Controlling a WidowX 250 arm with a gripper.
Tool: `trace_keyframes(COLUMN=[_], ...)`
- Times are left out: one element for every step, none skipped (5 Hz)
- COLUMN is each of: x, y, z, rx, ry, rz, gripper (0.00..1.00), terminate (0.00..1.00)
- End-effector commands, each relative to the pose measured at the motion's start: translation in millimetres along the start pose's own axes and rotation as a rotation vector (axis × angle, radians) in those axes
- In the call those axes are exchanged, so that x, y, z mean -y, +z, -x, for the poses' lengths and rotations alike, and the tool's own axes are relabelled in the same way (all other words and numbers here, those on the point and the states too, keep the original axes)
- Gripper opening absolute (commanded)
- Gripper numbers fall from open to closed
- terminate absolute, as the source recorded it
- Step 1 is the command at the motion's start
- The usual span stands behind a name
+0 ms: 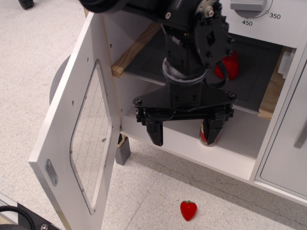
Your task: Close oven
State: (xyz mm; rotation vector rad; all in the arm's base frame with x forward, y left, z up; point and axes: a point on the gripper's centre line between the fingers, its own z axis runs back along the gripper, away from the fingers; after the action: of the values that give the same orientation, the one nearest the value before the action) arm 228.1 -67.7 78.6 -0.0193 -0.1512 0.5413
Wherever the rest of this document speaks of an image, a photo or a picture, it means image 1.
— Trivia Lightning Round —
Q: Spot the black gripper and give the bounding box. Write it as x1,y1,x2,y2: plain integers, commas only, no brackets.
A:
133,82,237,146

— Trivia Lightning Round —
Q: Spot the white oven door with window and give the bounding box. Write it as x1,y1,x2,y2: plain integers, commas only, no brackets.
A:
29,12,119,230

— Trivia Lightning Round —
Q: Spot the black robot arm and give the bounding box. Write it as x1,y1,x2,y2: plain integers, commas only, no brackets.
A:
82,0,237,146

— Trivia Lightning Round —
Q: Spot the grey oven tray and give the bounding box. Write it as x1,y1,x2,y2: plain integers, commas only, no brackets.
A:
125,31,282,114

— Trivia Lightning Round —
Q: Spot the grey oven temperature knob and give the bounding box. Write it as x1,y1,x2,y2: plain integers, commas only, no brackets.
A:
230,0,267,19

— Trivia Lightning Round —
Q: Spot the red lidded spice jar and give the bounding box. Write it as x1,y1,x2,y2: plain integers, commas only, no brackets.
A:
200,119,222,147

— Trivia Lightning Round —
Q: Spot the grey cabinet foot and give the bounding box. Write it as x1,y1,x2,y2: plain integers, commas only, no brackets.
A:
115,138,131,166

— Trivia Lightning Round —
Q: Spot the red toy bell pepper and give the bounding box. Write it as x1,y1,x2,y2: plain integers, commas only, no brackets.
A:
222,50,239,80

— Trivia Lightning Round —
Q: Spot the red toy strawberry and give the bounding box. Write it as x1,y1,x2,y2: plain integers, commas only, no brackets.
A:
180,200,198,221

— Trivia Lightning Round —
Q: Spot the white toy kitchen cabinet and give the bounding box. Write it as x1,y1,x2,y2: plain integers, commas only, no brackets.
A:
101,0,307,204

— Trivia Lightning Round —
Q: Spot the white right cabinet door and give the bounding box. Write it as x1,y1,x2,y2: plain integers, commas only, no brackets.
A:
256,54,307,199

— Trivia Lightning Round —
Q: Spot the black caster wheel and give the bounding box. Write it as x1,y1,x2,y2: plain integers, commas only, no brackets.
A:
18,0,34,10

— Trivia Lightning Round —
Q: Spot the grey right door handle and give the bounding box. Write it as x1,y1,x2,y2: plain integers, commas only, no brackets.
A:
294,121,307,149

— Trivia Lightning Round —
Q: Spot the black base plate with screw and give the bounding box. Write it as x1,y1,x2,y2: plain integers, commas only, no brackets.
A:
16,203,60,230

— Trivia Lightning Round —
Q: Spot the aluminium frame rail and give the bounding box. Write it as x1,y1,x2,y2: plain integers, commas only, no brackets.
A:
0,191,19,226

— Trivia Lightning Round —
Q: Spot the black cable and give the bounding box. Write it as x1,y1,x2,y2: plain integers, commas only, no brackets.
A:
0,205,36,230

